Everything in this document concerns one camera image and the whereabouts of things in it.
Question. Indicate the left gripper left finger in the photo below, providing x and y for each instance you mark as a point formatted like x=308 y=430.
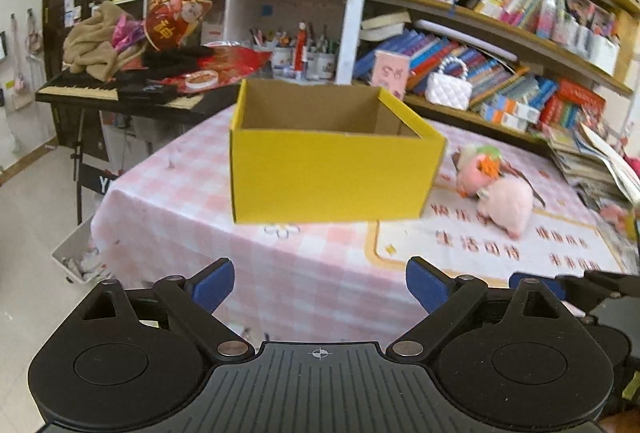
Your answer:
x=190 y=305

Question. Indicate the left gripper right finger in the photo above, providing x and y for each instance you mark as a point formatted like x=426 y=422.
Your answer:
x=449 y=303

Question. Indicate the pink plush pig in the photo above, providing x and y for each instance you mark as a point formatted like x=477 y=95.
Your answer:
x=508 y=202

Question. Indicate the pink plush chick orange feet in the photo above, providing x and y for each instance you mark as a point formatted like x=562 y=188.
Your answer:
x=477 y=167

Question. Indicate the pink cartoon desk mat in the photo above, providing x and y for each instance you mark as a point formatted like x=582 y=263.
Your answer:
x=562 y=236

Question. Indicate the yellow cardboard box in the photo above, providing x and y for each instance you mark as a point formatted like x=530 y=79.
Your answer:
x=325 y=154

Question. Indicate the orange white medicine box lower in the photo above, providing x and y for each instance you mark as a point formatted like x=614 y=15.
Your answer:
x=494 y=115

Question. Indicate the orange white medicine box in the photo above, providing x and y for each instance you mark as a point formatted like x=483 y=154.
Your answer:
x=494 y=115
x=516 y=109

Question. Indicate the stack of magazines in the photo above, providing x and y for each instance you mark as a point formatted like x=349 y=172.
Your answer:
x=588 y=162

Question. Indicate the black electric piano keyboard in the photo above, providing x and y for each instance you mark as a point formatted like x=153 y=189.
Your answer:
x=140 y=98

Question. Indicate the orange white medicine box upper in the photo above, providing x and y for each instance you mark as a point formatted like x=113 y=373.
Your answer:
x=516 y=109

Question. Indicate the white quilted pearl handbag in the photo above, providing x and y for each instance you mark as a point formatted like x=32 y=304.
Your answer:
x=447 y=90

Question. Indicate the pink cylindrical container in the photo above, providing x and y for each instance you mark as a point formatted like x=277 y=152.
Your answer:
x=391 y=72

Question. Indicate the red packaging bag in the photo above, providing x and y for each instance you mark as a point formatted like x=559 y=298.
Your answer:
x=229 y=64

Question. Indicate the red dictionary book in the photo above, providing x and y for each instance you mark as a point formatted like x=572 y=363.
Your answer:
x=572 y=92

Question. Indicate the beige cloth pile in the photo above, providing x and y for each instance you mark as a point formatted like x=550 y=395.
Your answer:
x=88 y=47

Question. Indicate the wooden bookshelf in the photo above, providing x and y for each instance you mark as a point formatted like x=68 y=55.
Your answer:
x=500 y=23

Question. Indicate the white cubby shelf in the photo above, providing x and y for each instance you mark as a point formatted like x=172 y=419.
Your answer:
x=302 y=36

